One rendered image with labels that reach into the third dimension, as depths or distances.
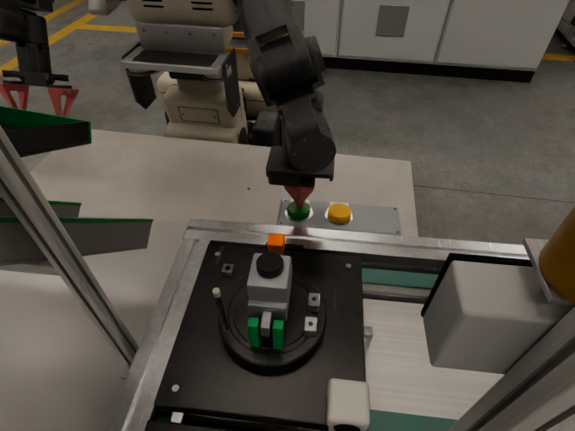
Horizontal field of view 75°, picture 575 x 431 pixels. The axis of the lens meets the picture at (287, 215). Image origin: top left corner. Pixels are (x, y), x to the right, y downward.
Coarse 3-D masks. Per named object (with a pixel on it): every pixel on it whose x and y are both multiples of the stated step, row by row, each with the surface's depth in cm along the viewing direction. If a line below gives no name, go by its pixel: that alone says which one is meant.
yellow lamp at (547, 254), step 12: (564, 228) 18; (552, 240) 19; (564, 240) 18; (540, 252) 20; (552, 252) 19; (564, 252) 18; (540, 264) 20; (552, 264) 19; (564, 264) 18; (552, 276) 19; (564, 276) 18; (564, 288) 18
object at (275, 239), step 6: (270, 234) 46; (276, 234) 46; (282, 234) 46; (270, 240) 45; (276, 240) 45; (282, 240) 45; (270, 246) 45; (276, 246) 45; (282, 246) 45; (276, 252) 46; (282, 252) 46
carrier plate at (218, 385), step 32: (224, 256) 57; (320, 256) 57; (224, 288) 53; (320, 288) 53; (352, 288) 53; (192, 320) 49; (352, 320) 49; (192, 352) 46; (224, 352) 46; (320, 352) 46; (352, 352) 46; (160, 384) 44; (192, 384) 44; (224, 384) 44; (256, 384) 44; (288, 384) 44; (320, 384) 44; (224, 416) 42; (256, 416) 41; (288, 416) 41; (320, 416) 41
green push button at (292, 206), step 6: (288, 204) 65; (294, 204) 65; (306, 204) 65; (288, 210) 64; (294, 210) 64; (300, 210) 64; (306, 210) 64; (294, 216) 63; (300, 216) 63; (306, 216) 64
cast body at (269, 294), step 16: (256, 256) 42; (272, 256) 41; (288, 256) 43; (256, 272) 41; (272, 272) 40; (288, 272) 41; (256, 288) 40; (272, 288) 40; (288, 288) 42; (256, 304) 41; (272, 304) 41; (288, 304) 45; (272, 320) 43
